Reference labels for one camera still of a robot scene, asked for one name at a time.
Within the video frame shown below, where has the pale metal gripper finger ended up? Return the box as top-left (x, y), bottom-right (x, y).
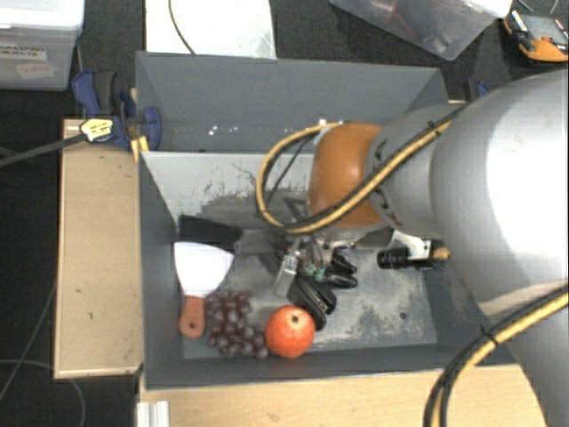
top-left (274, 247), bottom-right (299, 298)

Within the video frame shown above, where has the grey metal bin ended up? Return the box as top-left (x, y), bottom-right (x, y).
top-left (134, 50), bottom-right (517, 391)

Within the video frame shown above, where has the pale wood board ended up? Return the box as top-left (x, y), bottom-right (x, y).
top-left (52, 118), bottom-right (146, 380)

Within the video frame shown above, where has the purple grape bunch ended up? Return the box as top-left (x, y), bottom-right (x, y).
top-left (204, 288), bottom-right (271, 360)

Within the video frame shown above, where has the white scraper with red-brown handle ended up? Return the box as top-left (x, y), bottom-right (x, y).
top-left (172, 240), bottom-right (236, 340)

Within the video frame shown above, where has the black cylinder on white bracket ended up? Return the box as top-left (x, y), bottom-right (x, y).
top-left (376, 229), bottom-right (451, 272)

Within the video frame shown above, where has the orange-red round fruit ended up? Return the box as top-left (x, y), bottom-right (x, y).
top-left (264, 304), bottom-right (317, 359)

